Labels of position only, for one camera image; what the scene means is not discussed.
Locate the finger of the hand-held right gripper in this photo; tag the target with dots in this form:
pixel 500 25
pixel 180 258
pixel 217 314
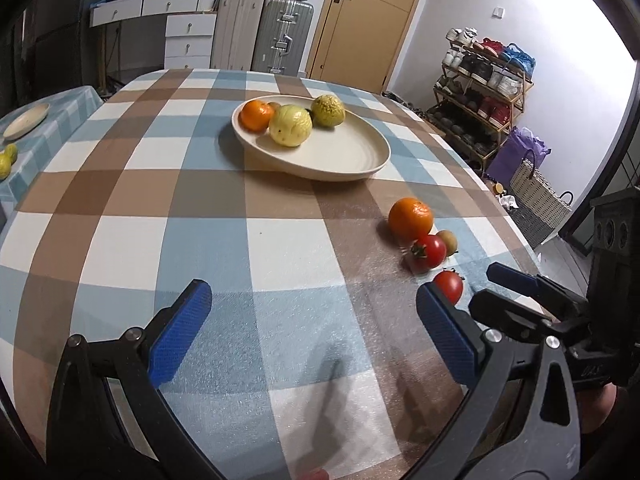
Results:
pixel 505 312
pixel 510 275

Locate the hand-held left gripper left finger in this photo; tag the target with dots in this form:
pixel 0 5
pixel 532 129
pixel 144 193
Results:
pixel 180 330

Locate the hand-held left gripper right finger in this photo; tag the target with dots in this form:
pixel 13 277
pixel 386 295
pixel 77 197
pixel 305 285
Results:
pixel 445 335

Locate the red tomato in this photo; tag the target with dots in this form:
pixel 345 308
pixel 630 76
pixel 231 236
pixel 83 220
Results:
pixel 430 252
pixel 450 285

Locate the large cream plate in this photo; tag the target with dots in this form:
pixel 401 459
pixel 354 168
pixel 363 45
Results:
pixel 340 155

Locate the orange mandarin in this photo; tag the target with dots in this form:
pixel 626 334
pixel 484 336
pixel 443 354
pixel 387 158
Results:
pixel 255 116
pixel 411 219

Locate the smooth yellow fruit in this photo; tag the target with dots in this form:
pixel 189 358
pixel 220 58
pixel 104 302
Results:
pixel 290 126

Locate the bumpy green yellow fruit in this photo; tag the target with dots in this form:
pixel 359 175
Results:
pixel 328 111

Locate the person's right hand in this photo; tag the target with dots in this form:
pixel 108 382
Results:
pixel 600 407

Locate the small brown fruit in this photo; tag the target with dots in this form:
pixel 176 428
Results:
pixel 448 242

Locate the crumpled white paper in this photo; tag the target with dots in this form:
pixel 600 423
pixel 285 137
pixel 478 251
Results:
pixel 510 202

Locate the white woven basket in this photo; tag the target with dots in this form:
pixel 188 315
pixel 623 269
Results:
pixel 537 190

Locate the purple bag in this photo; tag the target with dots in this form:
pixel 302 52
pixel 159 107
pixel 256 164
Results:
pixel 515 152

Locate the dark red plum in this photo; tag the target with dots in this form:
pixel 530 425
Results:
pixel 313 475

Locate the scattered pile of sneakers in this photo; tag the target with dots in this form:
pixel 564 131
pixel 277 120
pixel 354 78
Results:
pixel 405 105

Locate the wooden shoe rack with shoes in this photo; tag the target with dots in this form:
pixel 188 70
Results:
pixel 480 72

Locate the blue shoe bag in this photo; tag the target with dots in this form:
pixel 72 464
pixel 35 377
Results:
pixel 520 57

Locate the small yellow green citrus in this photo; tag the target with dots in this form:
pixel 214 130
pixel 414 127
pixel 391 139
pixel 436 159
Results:
pixel 11 152
pixel 4 167

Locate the small cream plate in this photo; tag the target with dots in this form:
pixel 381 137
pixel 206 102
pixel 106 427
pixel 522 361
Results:
pixel 26 121

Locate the tan wooden door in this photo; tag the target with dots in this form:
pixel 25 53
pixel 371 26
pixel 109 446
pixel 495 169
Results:
pixel 370 35

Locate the white desk with drawers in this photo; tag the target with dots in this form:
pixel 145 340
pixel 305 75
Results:
pixel 187 30

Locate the beige suitcase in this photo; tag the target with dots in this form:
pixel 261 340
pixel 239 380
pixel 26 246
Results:
pixel 237 30

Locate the silver suitcase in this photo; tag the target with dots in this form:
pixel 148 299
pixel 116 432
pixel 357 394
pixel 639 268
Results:
pixel 282 35

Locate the dark grey fridge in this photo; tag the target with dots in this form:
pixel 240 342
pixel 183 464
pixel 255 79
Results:
pixel 60 35

